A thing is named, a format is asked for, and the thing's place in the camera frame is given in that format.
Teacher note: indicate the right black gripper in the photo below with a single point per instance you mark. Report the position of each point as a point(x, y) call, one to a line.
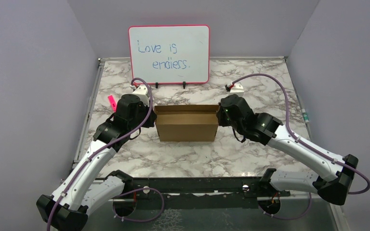
point(221, 121)

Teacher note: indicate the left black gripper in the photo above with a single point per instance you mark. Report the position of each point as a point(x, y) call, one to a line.
point(151, 121)

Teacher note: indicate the brown cardboard box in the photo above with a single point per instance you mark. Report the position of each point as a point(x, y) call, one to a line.
point(187, 123)

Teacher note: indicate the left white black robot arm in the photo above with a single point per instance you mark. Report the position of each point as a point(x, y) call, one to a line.
point(83, 178)

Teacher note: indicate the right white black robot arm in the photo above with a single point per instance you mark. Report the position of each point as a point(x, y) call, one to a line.
point(331, 174)

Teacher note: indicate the pink marker pen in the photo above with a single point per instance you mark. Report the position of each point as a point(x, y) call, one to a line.
point(112, 102)

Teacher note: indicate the pink framed whiteboard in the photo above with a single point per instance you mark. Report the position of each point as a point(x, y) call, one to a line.
point(170, 54)

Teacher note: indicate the green white marker pen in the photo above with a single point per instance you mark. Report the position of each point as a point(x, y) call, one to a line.
point(305, 116)

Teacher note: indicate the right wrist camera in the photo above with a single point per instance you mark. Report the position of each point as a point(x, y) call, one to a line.
point(235, 88)

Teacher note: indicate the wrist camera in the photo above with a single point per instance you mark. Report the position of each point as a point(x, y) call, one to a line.
point(235, 88)
point(142, 92)

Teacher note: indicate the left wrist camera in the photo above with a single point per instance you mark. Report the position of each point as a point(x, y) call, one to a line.
point(142, 92)

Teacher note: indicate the aluminium front rail frame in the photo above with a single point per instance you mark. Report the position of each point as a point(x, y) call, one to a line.
point(120, 202)

